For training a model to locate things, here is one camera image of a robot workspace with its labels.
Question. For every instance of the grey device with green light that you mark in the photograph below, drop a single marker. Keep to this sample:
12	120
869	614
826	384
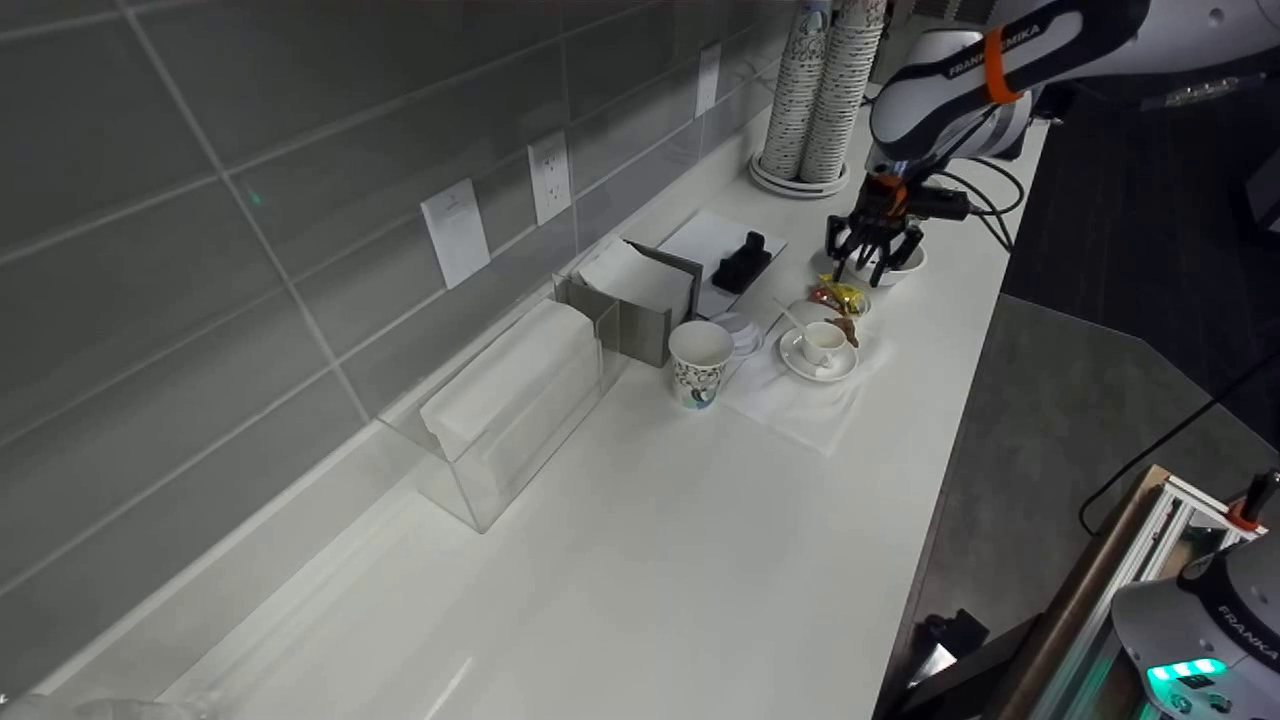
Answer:
1201	643

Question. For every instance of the small black block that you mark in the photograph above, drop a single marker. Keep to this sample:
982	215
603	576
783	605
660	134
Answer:
743	262

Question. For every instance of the white round bowl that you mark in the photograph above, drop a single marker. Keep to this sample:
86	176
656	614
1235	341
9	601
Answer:
912	262

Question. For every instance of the black floor box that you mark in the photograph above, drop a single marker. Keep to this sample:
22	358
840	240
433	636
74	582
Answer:
935	662

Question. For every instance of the clear glass cup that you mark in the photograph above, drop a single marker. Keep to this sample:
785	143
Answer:
819	352

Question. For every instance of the brown tea bag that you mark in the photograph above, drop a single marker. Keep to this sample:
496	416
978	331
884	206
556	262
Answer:
850	335

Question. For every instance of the shorter paper cup stack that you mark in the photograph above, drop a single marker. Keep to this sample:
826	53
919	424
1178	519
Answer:
795	92

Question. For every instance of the white round tray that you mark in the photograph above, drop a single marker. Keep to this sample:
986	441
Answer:
785	187

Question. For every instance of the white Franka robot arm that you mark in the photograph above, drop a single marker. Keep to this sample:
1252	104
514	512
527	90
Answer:
1144	43

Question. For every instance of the wooden frame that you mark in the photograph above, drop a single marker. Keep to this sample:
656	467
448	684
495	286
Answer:
1104	574

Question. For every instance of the white wall outlet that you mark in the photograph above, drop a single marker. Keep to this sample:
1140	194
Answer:
549	176
704	83
459	233

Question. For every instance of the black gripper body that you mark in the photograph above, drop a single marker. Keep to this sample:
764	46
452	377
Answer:
884	206

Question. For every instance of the white paper napkin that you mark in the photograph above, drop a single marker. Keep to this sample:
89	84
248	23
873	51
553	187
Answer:
802	405

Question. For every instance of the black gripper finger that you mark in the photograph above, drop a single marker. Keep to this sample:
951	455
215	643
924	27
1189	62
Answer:
840	245
904	255

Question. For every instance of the metal napkin holder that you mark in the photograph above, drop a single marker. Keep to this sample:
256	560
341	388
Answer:
642	313

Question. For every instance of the yellow packet with dark label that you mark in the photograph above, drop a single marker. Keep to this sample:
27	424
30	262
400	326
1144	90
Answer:
840	286

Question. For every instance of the yellow packet with red label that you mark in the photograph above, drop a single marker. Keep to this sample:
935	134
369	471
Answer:
855	304

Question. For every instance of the tall paper cup stack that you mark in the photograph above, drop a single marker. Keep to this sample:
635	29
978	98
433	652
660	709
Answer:
845	92

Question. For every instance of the flat grey scale plate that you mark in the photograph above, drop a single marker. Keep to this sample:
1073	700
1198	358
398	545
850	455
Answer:
694	245

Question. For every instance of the clear acrylic napkin dispenser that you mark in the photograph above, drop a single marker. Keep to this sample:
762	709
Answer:
514	384

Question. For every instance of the patterned paper cup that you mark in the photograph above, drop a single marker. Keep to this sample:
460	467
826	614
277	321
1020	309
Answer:
701	366

